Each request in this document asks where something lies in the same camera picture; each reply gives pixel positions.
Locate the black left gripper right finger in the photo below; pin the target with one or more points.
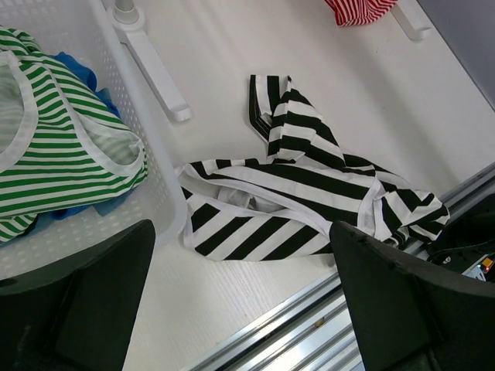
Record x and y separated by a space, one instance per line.
409 314

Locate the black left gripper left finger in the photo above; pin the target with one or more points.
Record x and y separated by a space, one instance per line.
77 313

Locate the black white striped tank top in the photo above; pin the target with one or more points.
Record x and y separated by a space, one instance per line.
284 205

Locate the green white striped tank top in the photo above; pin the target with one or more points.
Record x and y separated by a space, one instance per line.
62 147

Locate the red white striped tank top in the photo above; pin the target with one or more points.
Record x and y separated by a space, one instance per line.
359 12

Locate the white plastic perforated basket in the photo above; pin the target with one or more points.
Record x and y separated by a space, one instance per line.
83 29

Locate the white metal clothes rack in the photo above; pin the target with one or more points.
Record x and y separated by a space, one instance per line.
129 22

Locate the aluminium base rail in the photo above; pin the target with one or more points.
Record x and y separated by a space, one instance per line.
312 330

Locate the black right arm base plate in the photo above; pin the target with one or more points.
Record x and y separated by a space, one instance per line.
466 246

